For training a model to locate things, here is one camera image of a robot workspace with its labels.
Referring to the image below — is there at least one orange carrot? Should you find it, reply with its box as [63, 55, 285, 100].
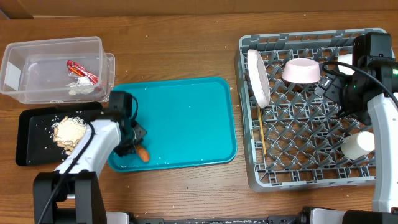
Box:
[136, 145, 150, 163]

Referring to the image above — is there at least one aluminium foil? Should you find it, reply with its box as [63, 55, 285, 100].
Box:
[67, 77, 94, 96]

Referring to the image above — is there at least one white round plate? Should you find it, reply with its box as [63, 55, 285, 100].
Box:
[247, 50, 271, 108]

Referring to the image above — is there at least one wooden chopstick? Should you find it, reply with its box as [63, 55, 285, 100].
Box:
[257, 105, 267, 156]

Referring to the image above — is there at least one red snack wrapper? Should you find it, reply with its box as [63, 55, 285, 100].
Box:
[67, 60, 99, 85]

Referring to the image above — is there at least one white paper cup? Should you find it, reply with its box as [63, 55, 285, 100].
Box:
[341, 131, 375, 160]

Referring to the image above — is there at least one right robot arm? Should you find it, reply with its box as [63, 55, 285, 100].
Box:
[315, 32, 397, 223]

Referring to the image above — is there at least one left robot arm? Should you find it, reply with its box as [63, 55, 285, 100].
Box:
[33, 91, 146, 224]

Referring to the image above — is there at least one grey dishwasher rack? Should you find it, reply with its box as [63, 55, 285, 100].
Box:
[236, 28, 386, 192]

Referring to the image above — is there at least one teal serving tray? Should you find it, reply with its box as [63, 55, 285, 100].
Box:
[108, 77, 238, 172]

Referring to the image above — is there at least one rice pile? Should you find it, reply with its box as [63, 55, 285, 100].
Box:
[50, 116, 87, 154]

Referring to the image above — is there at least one peanut shells pile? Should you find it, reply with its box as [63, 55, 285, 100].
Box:
[53, 138, 76, 156]

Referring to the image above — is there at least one black plastic tray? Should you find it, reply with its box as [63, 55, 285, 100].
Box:
[16, 102, 103, 166]

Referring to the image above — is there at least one clear plastic bin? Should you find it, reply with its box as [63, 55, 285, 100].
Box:
[1, 37, 116, 104]

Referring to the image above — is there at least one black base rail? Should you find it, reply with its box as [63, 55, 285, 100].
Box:
[105, 207, 374, 224]

